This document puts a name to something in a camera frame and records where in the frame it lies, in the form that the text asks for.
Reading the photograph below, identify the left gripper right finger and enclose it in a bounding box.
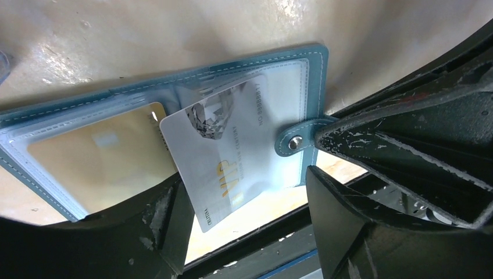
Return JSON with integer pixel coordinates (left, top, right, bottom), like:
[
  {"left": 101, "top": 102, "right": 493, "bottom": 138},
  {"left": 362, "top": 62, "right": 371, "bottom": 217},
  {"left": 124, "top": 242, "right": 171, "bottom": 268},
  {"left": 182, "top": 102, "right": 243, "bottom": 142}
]
[{"left": 306, "top": 166, "right": 492, "bottom": 278}]

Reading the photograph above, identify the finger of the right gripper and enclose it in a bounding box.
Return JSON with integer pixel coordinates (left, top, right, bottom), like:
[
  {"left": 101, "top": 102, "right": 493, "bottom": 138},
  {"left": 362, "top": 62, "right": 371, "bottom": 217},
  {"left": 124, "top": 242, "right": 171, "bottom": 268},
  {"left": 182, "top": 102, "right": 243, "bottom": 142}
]
[{"left": 315, "top": 22, "right": 492, "bottom": 229}]

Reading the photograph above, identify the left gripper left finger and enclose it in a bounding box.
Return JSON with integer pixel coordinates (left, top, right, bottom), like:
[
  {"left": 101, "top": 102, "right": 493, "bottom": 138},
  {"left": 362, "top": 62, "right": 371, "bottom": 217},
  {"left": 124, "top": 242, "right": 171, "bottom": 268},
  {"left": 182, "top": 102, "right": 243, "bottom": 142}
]
[{"left": 1, "top": 174, "right": 194, "bottom": 278}]

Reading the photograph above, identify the gold card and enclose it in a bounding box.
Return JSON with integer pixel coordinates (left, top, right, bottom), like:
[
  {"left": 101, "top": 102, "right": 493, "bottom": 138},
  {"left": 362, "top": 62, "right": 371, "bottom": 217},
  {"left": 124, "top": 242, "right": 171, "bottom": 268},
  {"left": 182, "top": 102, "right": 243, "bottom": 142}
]
[{"left": 27, "top": 102, "right": 177, "bottom": 214}]

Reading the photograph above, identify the blue leather card holder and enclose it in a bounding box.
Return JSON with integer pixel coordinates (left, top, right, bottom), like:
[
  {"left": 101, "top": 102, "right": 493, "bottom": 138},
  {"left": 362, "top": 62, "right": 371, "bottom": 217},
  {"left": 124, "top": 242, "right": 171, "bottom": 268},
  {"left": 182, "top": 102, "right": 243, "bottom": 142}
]
[{"left": 1, "top": 44, "right": 329, "bottom": 231}]

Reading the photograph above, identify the silver card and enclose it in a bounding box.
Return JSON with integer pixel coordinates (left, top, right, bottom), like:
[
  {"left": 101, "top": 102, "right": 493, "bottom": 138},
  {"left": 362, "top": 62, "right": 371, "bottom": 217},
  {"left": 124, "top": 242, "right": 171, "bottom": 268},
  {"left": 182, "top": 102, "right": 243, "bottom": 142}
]
[{"left": 160, "top": 73, "right": 303, "bottom": 232}]

